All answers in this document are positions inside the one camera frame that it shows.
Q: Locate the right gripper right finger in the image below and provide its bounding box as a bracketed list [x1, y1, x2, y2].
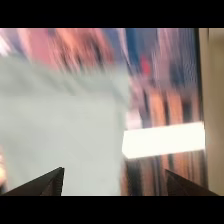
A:
[164, 168, 219, 197]

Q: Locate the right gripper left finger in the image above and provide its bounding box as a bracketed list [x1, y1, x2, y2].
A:
[2, 166, 66, 197]

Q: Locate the pale green garment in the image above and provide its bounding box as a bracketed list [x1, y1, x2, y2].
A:
[0, 53, 131, 197]

